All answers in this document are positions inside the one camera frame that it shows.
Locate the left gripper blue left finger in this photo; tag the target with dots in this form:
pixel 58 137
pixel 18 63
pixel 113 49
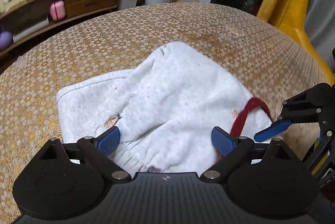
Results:
pixel 97 150

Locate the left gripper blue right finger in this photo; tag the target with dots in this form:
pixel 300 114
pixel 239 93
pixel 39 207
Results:
pixel 233 151

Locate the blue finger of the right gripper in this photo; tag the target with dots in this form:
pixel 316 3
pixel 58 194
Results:
pixel 275 129

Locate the light grey printed sweatpants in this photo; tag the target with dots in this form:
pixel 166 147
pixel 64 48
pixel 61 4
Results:
pixel 165 108

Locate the gold floral lace tablecloth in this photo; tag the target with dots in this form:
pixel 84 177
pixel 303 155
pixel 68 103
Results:
pixel 269 63

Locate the yellow chair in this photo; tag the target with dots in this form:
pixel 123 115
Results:
pixel 295 4

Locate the white flat box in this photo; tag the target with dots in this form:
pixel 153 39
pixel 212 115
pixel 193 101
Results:
pixel 30 27

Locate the pink case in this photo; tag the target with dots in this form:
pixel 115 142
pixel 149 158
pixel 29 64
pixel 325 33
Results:
pixel 57 10

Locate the purple kettlebell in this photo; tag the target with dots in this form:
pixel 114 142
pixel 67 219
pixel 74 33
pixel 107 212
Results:
pixel 6 39

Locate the long wooden tv cabinet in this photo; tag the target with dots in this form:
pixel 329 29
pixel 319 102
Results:
pixel 34 17

